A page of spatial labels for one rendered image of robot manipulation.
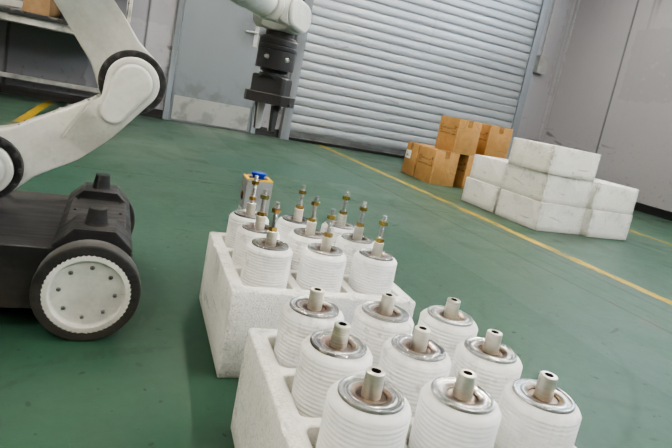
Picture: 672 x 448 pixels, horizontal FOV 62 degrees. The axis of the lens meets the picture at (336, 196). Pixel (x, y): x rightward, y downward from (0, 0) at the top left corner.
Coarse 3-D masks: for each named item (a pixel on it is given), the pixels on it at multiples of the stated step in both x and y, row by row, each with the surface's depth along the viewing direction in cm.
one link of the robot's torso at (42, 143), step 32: (128, 64) 119; (96, 96) 134; (128, 96) 120; (0, 128) 120; (32, 128) 119; (64, 128) 121; (96, 128) 121; (32, 160) 121; (64, 160) 123; (0, 192) 119
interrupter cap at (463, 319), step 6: (432, 306) 93; (438, 306) 94; (444, 306) 95; (432, 312) 91; (438, 312) 92; (462, 312) 94; (438, 318) 89; (444, 318) 89; (462, 318) 91; (468, 318) 92; (450, 324) 88; (456, 324) 88; (462, 324) 88; (468, 324) 89
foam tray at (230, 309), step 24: (216, 240) 132; (216, 264) 123; (216, 288) 119; (240, 288) 105; (264, 288) 107; (288, 288) 114; (216, 312) 116; (240, 312) 105; (264, 312) 106; (408, 312) 117; (216, 336) 112; (240, 336) 106; (216, 360) 109; (240, 360) 107
